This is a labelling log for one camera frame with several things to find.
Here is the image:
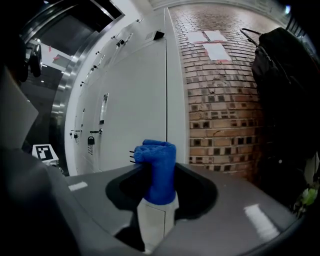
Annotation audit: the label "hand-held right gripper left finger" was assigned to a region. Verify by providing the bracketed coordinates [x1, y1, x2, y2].
[64, 163, 152, 256]

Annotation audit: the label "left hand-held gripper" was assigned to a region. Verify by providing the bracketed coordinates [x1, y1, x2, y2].
[31, 143, 60, 167]

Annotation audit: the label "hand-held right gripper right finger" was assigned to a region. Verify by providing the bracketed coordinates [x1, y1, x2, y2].
[152, 162, 301, 256]

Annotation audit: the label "blue wiping cloth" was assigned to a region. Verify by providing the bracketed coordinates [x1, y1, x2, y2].
[133, 138, 177, 206]

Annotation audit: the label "pale green object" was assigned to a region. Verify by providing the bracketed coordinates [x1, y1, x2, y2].
[294, 187, 318, 213]

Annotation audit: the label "black glossy object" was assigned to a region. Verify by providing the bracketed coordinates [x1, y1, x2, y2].
[26, 44, 43, 78]

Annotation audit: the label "group of red stickers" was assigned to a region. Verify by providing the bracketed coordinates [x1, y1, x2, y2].
[47, 44, 61, 61]

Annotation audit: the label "large black hanging bag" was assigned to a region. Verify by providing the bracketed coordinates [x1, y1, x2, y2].
[251, 26, 320, 201]

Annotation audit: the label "white metal lockers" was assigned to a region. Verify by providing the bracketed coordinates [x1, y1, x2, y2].
[67, 7, 167, 176]

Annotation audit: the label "white paper sheet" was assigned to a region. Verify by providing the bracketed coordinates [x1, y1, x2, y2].
[202, 29, 228, 42]
[186, 31, 210, 44]
[202, 42, 231, 62]

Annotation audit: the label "black metal rack bar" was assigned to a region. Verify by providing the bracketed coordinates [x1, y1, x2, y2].
[240, 27, 260, 47]

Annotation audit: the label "black wedge-shaped bracket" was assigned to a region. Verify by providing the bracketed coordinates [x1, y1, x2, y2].
[152, 29, 166, 41]

